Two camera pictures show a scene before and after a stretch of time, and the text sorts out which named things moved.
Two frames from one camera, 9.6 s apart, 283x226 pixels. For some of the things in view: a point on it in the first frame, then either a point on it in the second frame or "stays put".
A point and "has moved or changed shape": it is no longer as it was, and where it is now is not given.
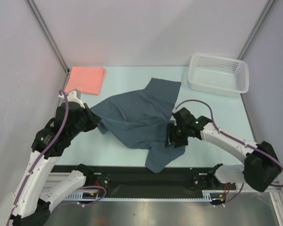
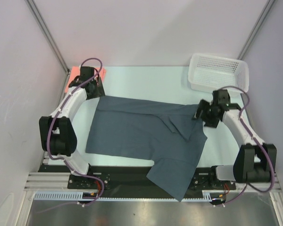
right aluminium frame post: [241, 54] stays put
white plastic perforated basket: [222, 76] stays put
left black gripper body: [87, 122] to [98, 89]
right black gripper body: [176, 140] to [201, 109]
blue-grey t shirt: [140, 119] has moved or changed shape
